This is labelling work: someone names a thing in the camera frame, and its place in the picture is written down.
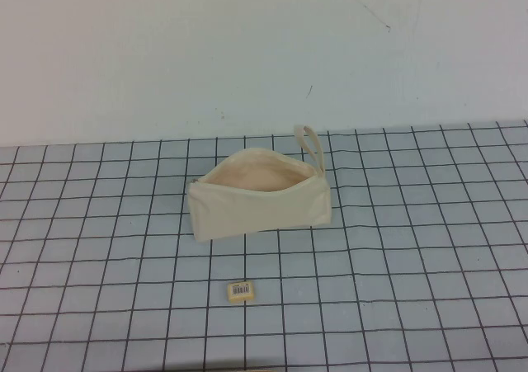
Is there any yellow eraser with barcode label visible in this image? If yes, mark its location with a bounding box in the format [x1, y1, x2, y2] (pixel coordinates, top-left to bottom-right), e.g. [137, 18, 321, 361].
[228, 280, 253, 304]

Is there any cream fabric pencil case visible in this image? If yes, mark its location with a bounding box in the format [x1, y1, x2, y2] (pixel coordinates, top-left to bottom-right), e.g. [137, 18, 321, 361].
[186, 124, 333, 244]

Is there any grey grid pattern table mat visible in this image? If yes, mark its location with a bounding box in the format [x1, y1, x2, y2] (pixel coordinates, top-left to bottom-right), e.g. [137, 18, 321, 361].
[0, 118, 528, 372]

